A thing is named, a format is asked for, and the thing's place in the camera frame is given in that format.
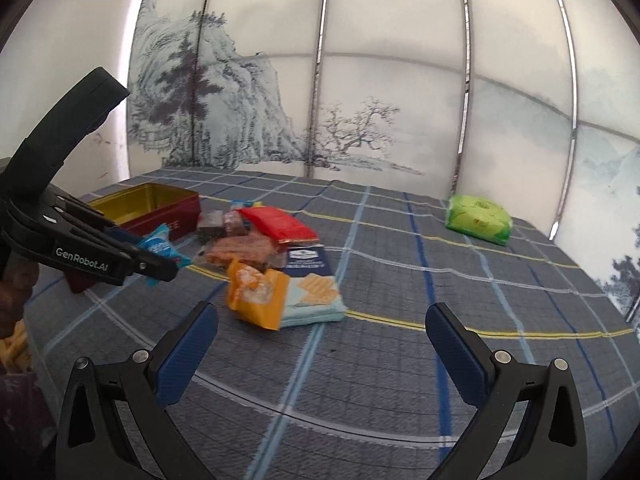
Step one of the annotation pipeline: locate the clear sausage snack packet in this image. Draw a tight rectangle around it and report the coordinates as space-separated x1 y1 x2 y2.
194 233 289 269

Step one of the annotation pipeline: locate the brown snack packet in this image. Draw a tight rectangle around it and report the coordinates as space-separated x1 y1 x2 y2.
222 210 249 237

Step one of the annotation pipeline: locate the blue white candy packet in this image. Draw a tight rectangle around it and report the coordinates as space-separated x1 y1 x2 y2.
136 224 194 289

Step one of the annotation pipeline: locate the blue plaid tablecloth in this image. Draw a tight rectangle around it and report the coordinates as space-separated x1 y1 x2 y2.
25 168 636 480

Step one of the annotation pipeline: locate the orange snack packet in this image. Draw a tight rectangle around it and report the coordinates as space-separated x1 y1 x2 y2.
225 257 291 331

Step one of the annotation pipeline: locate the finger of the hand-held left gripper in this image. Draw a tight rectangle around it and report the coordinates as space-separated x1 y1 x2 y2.
106 239 180 289
50 191 144 246

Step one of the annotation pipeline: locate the red metal tin box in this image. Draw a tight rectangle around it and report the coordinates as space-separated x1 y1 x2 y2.
65 183 202 294

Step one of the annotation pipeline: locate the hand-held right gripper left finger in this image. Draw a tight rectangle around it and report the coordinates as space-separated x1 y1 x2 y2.
56 301 219 480

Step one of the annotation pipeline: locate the green tissue pack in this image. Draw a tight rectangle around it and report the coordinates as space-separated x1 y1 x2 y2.
444 194 514 246

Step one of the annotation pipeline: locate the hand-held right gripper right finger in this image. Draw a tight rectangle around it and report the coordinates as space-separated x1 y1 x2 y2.
425 302 588 480

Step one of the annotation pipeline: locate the dark snack packet red label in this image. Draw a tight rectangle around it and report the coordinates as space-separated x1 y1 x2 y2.
196 210 227 247

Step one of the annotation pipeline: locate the navy light-blue cracker packet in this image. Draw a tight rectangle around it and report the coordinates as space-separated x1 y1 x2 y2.
279 244 348 329

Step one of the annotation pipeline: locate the person's left hand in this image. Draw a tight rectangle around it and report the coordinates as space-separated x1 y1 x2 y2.
0 262 38 340

